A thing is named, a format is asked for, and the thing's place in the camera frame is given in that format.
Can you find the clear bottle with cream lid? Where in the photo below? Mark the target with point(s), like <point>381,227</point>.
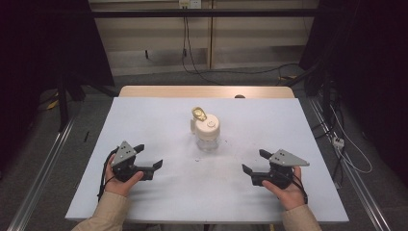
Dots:
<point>208,128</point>

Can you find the person's right hand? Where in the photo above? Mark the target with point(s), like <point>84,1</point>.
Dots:
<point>290,195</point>

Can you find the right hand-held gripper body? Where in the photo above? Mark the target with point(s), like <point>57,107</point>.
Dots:
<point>282,170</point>

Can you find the white table board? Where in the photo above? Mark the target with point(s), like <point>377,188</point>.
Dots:
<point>179,192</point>

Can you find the white wall socket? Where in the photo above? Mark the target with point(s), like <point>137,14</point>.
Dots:
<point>190,3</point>

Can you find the dark curtain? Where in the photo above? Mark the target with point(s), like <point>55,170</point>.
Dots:
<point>372,64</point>
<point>38,64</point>

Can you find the wooden wall post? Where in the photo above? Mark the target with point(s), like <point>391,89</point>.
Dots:
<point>210,38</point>

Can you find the small black floor piece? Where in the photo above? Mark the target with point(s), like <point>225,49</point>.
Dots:
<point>86,136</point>

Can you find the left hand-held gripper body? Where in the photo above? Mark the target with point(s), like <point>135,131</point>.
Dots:
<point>123,160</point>

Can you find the dark table grommet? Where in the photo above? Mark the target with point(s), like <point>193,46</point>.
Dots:
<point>239,96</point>

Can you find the black horizontal bar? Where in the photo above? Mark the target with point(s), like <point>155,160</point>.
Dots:
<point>205,13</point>

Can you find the aluminium floor rail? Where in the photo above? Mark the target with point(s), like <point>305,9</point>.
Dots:
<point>41,179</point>
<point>359,186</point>

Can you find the wooden table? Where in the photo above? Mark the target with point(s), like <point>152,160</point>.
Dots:
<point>179,91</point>

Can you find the black metal stand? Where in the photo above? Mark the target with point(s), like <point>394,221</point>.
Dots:
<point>62,102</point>

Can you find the person's left hand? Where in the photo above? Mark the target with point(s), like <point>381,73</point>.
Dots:
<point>120,187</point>

